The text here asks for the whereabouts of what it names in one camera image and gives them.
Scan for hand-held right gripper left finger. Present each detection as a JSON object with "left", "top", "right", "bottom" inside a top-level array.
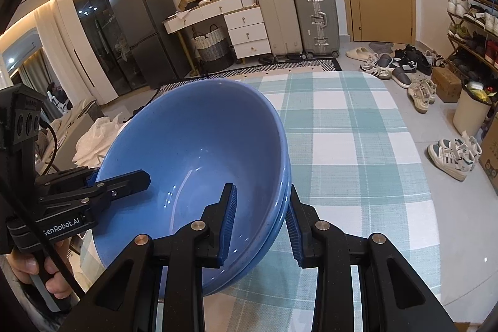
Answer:
[{"left": 72, "top": 182, "right": 238, "bottom": 332}]

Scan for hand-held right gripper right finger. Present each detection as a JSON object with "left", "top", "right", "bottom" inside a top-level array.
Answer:
[{"left": 286, "top": 184, "right": 458, "bottom": 332}]

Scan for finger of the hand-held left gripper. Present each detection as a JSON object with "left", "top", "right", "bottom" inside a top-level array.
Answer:
[
  {"left": 83, "top": 169, "right": 152, "bottom": 205},
  {"left": 58, "top": 166, "right": 101, "bottom": 189}
]

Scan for blue bowl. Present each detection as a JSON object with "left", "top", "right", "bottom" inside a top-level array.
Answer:
[
  {"left": 200, "top": 161, "right": 293, "bottom": 297},
  {"left": 93, "top": 78, "right": 290, "bottom": 280}
]

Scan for person's left hand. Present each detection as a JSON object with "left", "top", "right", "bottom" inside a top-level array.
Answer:
[{"left": 7, "top": 239, "right": 75, "bottom": 297}]

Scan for white plastic bag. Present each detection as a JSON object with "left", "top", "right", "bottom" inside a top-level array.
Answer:
[{"left": 72, "top": 113, "right": 129, "bottom": 166}]

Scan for beige sofa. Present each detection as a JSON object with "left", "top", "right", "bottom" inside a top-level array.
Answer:
[{"left": 35, "top": 99, "right": 102, "bottom": 177}]

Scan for checked teal white tablecloth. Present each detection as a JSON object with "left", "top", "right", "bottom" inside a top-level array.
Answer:
[{"left": 72, "top": 70, "right": 442, "bottom": 332}]

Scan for white curtain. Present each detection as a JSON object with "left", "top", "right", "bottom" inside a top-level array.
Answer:
[{"left": 33, "top": 7, "right": 65, "bottom": 86}]

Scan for dark glass cabinet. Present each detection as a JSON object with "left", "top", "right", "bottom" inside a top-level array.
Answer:
[{"left": 68, "top": 0, "right": 150, "bottom": 93}]

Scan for dark grey refrigerator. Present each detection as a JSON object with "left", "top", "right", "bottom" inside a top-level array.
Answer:
[{"left": 107, "top": 0, "right": 191, "bottom": 89}]

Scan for woven laundry basket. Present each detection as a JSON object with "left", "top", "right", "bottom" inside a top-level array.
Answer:
[{"left": 192, "top": 25, "right": 235, "bottom": 72}]

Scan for white green sneaker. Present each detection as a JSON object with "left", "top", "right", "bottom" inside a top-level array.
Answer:
[
  {"left": 427, "top": 139, "right": 473, "bottom": 182},
  {"left": 453, "top": 135, "right": 483, "bottom": 171}
]

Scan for white dressing table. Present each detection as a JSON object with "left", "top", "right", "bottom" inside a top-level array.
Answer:
[{"left": 163, "top": 0, "right": 271, "bottom": 61}]

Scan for pile of loose shoes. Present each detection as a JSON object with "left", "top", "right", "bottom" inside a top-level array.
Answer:
[{"left": 345, "top": 44, "right": 448, "bottom": 114}]

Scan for beige suitcase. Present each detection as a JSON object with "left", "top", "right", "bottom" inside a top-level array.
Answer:
[{"left": 255, "top": 0, "right": 304, "bottom": 58}]

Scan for cat print cardboard box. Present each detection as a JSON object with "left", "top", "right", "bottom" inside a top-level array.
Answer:
[{"left": 478, "top": 118, "right": 498, "bottom": 196}]

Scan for white trash bin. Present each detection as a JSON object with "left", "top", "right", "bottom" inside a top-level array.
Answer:
[{"left": 453, "top": 81, "right": 493, "bottom": 138}]

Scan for small brown cardboard box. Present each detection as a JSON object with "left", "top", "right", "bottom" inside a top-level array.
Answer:
[{"left": 431, "top": 67, "right": 463, "bottom": 103}]

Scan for silver suitcase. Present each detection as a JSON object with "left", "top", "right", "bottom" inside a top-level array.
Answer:
[{"left": 292, "top": 0, "right": 340, "bottom": 59}]

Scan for wooden shoe rack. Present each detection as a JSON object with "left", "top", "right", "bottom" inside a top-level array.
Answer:
[{"left": 444, "top": 0, "right": 498, "bottom": 84}]

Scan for rows of assorted shoes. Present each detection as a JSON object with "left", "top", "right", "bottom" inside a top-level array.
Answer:
[{"left": 441, "top": 0, "right": 498, "bottom": 80}]

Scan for black cable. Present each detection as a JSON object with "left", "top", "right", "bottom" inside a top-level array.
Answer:
[{"left": 0, "top": 120, "right": 87, "bottom": 299}]

